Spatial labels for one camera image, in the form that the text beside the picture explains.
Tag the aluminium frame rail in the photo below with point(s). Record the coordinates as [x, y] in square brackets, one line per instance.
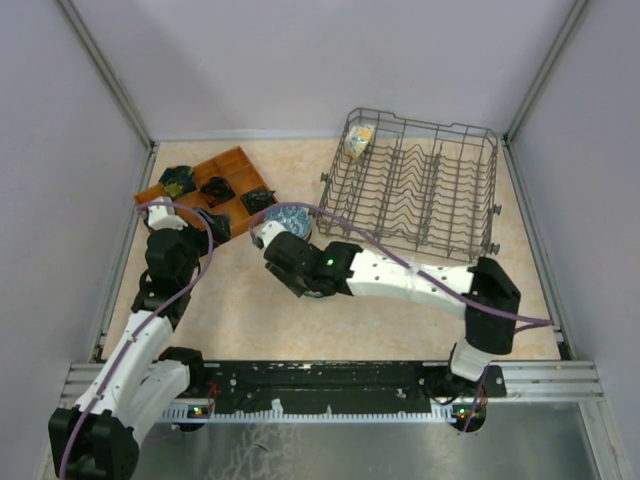
[551, 381]

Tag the blue dotted bowl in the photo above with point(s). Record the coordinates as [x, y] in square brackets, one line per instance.
[295, 219]

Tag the yellow flower dark cloth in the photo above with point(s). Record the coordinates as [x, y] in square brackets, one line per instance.
[178, 181]

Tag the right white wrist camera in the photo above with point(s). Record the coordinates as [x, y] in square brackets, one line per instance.
[265, 233]

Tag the orange patterned bowl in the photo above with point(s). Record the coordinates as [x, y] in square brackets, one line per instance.
[315, 295]

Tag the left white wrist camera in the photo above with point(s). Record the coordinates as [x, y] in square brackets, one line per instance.
[161, 215]

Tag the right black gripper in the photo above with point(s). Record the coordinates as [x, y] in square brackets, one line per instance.
[294, 286]

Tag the grey wire dish rack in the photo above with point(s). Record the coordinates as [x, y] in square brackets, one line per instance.
[420, 186]

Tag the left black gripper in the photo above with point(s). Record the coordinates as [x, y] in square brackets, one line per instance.
[219, 224]

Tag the wooden compartment tray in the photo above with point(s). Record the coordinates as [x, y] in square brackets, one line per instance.
[235, 166]

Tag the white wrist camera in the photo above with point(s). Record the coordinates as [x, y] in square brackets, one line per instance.
[161, 215]
[265, 233]

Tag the green leaf rolled cloth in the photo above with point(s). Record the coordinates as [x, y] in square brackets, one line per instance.
[257, 200]

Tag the orange flower rolled cloth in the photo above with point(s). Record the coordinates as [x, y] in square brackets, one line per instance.
[216, 190]

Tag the yellow blue patterned bowl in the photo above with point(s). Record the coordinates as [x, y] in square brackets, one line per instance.
[357, 139]

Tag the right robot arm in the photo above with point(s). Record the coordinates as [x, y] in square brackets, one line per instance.
[476, 294]

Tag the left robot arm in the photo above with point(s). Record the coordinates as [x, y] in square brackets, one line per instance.
[100, 437]

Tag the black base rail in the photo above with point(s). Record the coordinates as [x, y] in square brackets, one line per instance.
[334, 392]

